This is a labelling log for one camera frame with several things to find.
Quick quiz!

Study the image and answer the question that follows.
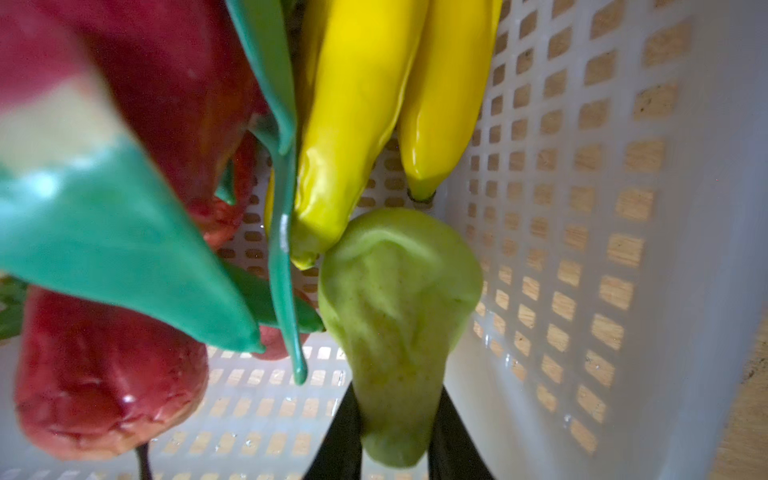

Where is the yellow fake banana bunch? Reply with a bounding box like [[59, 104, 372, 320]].
[[290, 1, 502, 270]]

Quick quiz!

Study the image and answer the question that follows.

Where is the red fake apple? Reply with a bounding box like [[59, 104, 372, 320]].
[[13, 286, 209, 461]]

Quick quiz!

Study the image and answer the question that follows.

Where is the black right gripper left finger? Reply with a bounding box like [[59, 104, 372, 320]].
[[303, 384, 363, 480]]

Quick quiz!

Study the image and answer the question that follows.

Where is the red green fake dragon fruit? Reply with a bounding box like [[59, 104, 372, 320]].
[[1, 1, 322, 383]]

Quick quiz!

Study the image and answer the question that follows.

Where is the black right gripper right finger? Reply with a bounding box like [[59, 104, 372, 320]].
[[427, 388, 494, 480]]

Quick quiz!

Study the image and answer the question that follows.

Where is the white perforated plastic basket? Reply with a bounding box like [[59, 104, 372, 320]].
[[0, 0, 768, 480]]

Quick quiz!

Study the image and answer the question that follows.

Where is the red fake strawberry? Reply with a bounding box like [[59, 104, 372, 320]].
[[186, 133, 256, 250]]

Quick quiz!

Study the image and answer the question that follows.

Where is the green fake pear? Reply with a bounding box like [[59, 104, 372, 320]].
[[318, 208, 483, 469]]

